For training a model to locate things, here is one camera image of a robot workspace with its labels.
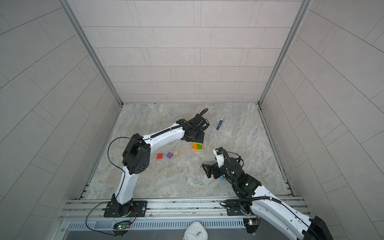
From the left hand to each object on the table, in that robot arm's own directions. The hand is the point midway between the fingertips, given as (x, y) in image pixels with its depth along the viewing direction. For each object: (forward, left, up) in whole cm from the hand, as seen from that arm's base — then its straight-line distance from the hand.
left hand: (204, 137), depth 90 cm
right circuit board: (-42, -21, -5) cm, 48 cm away
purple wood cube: (-9, +21, -6) cm, 24 cm away
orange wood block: (-4, +6, -3) cm, 8 cm away
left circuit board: (-43, +37, -1) cm, 57 cm away
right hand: (-17, -2, +2) cm, 17 cm away
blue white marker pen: (+15, -11, -6) cm, 20 cm away
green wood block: (-4, +3, -4) cm, 7 cm away
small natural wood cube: (-8, +17, -5) cm, 19 cm away
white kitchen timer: (-45, +5, -3) cm, 45 cm away
